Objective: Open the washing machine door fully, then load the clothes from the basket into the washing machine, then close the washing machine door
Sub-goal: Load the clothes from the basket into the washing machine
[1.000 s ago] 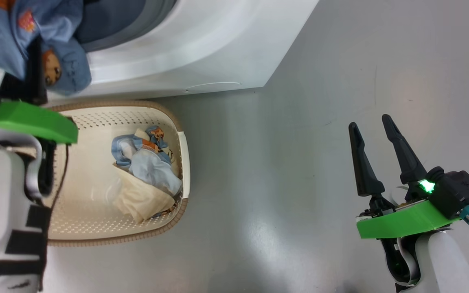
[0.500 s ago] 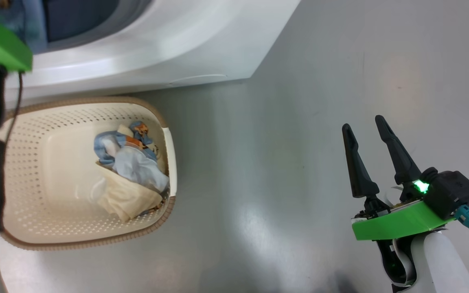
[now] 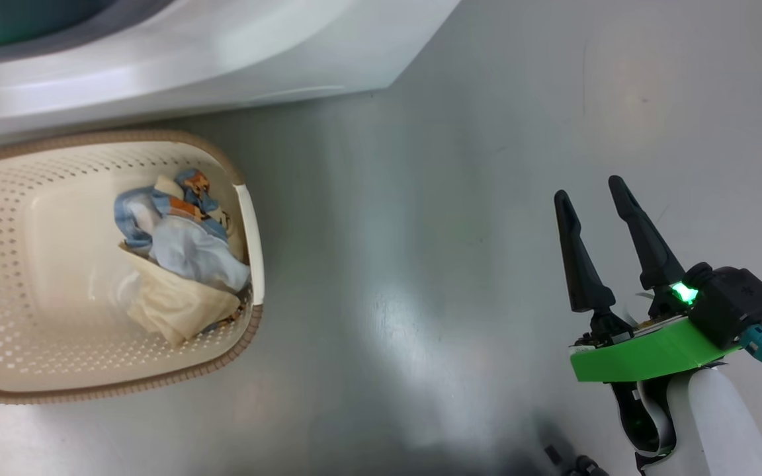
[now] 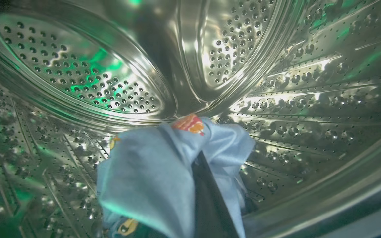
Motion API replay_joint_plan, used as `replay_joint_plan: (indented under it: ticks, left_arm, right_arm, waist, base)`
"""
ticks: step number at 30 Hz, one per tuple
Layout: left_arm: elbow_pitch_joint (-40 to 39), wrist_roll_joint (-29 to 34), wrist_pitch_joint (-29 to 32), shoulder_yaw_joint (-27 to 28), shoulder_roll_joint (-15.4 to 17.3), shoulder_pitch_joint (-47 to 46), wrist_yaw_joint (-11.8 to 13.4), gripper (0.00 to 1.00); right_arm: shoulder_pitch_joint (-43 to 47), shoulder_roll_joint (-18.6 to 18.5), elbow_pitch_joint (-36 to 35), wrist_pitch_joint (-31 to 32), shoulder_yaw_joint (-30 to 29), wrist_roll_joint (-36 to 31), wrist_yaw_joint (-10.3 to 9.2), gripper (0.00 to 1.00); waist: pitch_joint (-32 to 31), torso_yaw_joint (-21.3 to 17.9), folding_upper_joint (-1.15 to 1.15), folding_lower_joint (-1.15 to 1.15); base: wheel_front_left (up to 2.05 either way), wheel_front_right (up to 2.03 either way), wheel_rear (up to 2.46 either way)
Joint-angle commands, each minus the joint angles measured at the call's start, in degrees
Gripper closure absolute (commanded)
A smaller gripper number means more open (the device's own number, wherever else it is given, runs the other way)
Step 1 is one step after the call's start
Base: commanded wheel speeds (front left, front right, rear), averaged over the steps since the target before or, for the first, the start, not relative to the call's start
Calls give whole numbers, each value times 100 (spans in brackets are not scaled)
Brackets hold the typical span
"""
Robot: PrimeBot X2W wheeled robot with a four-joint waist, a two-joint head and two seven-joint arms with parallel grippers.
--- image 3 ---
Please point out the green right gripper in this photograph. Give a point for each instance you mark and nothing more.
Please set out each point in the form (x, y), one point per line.
(645, 354)

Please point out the light blue and cream garment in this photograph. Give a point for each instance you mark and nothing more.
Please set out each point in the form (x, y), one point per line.
(182, 291)

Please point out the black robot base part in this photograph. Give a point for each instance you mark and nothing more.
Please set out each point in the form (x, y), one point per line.
(579, 464)

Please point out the white front-load washing machine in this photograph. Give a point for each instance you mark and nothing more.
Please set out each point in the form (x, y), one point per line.
(222, 59)

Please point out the grey rubber door gasket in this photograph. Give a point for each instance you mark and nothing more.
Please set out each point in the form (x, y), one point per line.
(90, 33)

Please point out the cream perforated laundry basket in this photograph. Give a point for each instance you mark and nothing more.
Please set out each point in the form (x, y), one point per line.
(57, 264)

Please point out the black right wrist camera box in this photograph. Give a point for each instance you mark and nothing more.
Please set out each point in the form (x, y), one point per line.
(735, 304)

